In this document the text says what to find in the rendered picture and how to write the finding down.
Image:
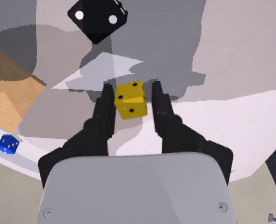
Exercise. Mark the tan mat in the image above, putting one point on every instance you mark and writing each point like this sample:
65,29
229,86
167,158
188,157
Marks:
18,91

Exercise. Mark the blue die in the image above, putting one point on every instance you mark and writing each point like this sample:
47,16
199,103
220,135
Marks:
8,144

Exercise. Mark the yellow die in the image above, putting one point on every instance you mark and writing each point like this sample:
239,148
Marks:
130,100

